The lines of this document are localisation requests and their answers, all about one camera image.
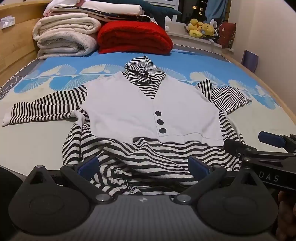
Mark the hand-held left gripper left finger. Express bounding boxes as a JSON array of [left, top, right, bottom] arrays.
[[22, 155, 114, 204]]

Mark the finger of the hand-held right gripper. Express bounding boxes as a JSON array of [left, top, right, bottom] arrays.
[[224, 138, 296, 163], [258, 131, 296, 150]]

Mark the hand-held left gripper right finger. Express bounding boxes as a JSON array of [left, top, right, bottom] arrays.
[[172, 156, 266, 205]]

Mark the white and striped hooded top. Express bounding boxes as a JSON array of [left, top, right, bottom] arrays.
[[2, 55, 253, 195]]

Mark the person's right hand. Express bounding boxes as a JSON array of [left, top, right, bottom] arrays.
[[277, 190, 296, 241]]

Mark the blue patterned bed mat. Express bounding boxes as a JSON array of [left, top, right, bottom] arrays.
[[0, 43, 296, 186]]

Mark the purple box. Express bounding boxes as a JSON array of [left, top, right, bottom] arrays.
[[241, 49, 259, 73]]

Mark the dark red plush cushion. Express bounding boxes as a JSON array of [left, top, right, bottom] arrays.
[[218, 22, 237, 49]]

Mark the yellow plush toy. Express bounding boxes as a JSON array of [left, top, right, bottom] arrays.
[[201, 23, 214, 37], [189, 19, 204, 38]]

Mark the white window sill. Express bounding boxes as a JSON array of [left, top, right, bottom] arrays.
[[165, 22, 234, 50]]

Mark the red folded blanket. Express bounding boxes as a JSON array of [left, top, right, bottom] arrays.
[[97, 21, 174, 55]]

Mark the blue curtain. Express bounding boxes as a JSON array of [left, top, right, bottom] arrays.
[[205, 0, 232, 25]]

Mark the wooden headboard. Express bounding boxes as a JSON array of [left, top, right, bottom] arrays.
[[0, 0, 52, 81]]

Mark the blue shark plush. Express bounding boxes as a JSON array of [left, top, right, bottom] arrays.
[[105, 0, 183, 29]]

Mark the white folded sheet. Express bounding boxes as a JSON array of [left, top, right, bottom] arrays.
[[43, 0, 143, 17]]

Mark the clear tissue packet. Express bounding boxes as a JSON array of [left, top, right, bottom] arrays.
[[0, 15, 15, 29]]

